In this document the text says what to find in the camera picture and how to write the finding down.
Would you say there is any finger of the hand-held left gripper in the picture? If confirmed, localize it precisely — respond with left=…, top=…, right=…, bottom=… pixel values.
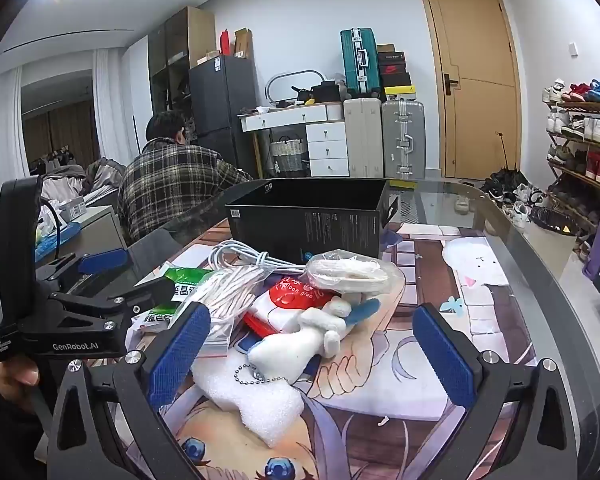
left=47, top=276, right=176, bottom=328
left=35, top=248, right=131, bottom=286

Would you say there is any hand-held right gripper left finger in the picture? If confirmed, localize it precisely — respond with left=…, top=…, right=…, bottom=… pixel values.
left=45, top=302, right=212, bottom=480

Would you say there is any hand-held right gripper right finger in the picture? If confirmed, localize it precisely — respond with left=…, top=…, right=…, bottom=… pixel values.
left=412, top=304, right=581, bottom=480

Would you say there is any green and white packet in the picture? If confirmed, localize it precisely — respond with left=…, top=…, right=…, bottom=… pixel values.
left=131, top=309, right=178, bottom=337
left=162, top=265, right=216, bottom=306

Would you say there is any zip bag of white cord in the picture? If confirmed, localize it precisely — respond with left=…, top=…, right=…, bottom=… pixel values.
left=172, top=265, right=281, bottom=361

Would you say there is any white foam piece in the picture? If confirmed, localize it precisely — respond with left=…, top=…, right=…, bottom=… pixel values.
left=192, top=355, right=306, bottom=448

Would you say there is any clear bag of white items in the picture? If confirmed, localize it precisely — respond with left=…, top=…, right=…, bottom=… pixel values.
left=305, top=255, right=405, bottom=306

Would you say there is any white plush keychain toy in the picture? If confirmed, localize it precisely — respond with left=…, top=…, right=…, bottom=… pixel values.
left=234, top=296, right=381, bottom=386

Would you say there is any black cardboard box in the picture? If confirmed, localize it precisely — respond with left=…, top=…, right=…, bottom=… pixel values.
left=225, top=177, right=400, bottom=266

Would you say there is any person's left hand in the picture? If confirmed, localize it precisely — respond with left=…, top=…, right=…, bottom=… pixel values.
left=0, top=357, right=43, bottom=401

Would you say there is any pile of clothes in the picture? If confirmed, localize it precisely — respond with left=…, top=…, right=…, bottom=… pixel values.
left=39, top=157, right=127, bottom=211

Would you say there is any red and white packet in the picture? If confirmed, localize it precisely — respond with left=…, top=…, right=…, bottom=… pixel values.
left=230, top=272, right=342, bottom=352

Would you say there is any white curtain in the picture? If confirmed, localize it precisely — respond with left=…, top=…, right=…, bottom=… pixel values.
left=0, top=67, right=31, bottom=246

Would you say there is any pile of shoes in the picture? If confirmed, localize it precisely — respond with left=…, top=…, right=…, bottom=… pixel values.
left=455, top=180, right=548, bottom=231

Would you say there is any black trash bag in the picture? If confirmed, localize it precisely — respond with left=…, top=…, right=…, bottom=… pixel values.
left=527, top=207, right=581, bottom=237

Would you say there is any black umbrella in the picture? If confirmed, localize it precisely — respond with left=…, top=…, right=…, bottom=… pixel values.
left=480, top=131, right=528, bottom=198

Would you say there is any wicker basket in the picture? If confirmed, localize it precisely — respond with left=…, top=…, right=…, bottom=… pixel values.
left=270, top=137, right=307, bottom=173

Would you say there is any black refrigerator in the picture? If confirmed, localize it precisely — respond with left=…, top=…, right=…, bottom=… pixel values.
left=187, top=55, right=258, bottom=178

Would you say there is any silver suitcase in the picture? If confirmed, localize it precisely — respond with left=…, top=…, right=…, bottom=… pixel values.
left=381, top=100, right=427, bottom=180

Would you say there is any wooden shoe rack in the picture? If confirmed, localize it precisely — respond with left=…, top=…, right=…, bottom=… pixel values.
left=545, top=97, right=600, bottom=261

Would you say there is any cream suitcase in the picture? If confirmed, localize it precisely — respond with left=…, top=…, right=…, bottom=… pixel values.
left=343, top=97, right=383, bottom=178

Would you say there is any white desk with drawers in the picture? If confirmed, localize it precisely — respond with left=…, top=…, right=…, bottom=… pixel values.
left=237, top=105, right=351, bottom=178

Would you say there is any tall wooden cabinet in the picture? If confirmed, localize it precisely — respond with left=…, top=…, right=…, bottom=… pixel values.
left=147, top=6, right=216, bottom=116

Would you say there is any oval mirror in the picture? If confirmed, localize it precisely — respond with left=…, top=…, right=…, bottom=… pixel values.
left=266, top=70, right=328, bottom=107

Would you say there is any brown cardboard box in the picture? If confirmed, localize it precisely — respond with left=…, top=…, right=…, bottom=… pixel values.
left=234, top=27, right=255, bottom=60

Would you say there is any shoe rack with shoes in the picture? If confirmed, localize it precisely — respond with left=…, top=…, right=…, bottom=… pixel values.
left=542, top=79, right=600, bottom=241

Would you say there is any wooden door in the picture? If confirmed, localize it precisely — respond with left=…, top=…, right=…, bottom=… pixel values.
left=417, top=0, right=523, bottom=181

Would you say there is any black shoe box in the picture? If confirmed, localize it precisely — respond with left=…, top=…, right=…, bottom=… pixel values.
left=377, top=51, right=408, bottom=88

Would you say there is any teal suitcase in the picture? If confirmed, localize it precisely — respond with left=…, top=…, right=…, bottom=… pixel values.
left=341, top=29, right=381, bottom=98

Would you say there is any white coiled cable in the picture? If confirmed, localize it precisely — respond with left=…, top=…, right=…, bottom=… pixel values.
left=207, top=239, right=312, bottom=275

